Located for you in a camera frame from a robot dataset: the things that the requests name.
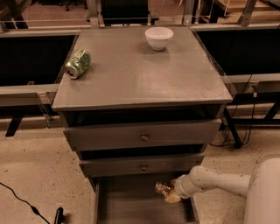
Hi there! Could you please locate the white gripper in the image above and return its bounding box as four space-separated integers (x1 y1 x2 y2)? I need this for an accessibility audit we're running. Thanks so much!
164 175 193 204

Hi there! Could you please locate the crushed orange soda can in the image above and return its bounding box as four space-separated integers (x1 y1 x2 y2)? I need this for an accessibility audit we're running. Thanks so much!
155 180 173 197

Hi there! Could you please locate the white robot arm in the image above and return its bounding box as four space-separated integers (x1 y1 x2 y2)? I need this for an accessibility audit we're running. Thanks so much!
165 157 280 224

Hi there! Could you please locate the grey middle drawer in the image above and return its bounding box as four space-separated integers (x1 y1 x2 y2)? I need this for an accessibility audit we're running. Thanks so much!
80 153 204 178

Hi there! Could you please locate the brass middle drawer knob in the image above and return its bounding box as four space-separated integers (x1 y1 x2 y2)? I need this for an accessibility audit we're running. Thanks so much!
141 164 147 172

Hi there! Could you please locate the brass drawer knob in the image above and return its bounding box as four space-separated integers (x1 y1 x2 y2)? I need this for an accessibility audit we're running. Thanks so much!
141 134 149 141
141 164 147 172

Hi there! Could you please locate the grey open bottom drawer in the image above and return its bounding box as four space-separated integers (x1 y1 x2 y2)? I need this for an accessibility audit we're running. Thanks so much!
94 171 200 224

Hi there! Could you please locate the brass top drawer knob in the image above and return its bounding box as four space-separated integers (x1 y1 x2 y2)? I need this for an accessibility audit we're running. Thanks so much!
141 134 149 141

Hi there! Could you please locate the grey wooden drawer cabinet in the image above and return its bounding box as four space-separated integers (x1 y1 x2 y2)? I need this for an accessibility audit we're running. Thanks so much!
52 25 234 224

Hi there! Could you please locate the grey top drawer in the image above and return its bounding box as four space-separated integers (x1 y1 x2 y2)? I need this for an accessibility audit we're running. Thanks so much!
64 119 221 151

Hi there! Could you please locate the crushed green soda can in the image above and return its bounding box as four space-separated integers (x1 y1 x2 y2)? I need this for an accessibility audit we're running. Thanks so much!
64 49 91 79

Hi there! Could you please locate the white ceramic bowl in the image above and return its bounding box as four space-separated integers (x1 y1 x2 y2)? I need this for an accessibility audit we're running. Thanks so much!
145 27 174 51

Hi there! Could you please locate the grey metal railing frame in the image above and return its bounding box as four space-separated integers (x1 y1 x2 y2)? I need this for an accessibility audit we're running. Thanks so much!
0 0 280 138

